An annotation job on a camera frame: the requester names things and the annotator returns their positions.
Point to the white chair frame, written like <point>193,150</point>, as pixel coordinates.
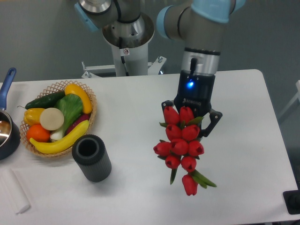
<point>291,106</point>

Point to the orange fruit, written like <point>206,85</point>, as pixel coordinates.
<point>38,133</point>

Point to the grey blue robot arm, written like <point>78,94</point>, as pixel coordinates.
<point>199,23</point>

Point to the red tulip bouquet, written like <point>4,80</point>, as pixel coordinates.
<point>183,147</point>

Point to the green leafy cabbage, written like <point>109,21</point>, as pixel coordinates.
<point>72,107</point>

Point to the purple eggplant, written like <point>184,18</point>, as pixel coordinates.
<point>79,120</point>

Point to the black device at edge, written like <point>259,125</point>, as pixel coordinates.
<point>292,201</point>

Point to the yellow squash upper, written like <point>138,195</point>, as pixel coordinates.
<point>81,93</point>

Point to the yellow bell pepper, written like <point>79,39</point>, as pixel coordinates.
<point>32,116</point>

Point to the dark grey ribbed vase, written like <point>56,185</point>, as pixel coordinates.
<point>89,152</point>

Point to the dark green cucumber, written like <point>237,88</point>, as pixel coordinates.
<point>46,101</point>

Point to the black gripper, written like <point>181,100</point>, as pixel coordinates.
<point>194,91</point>

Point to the blue handled saucepan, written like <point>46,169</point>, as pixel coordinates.
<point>9,131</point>

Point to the beige round disc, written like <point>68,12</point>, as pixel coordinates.
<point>51,119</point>

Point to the woven wicker basket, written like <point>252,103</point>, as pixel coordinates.
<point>56,87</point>

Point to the white folded cloth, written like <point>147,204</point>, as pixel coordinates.
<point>16,194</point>

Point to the long yellow squash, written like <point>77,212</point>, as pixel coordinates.
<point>64,143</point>

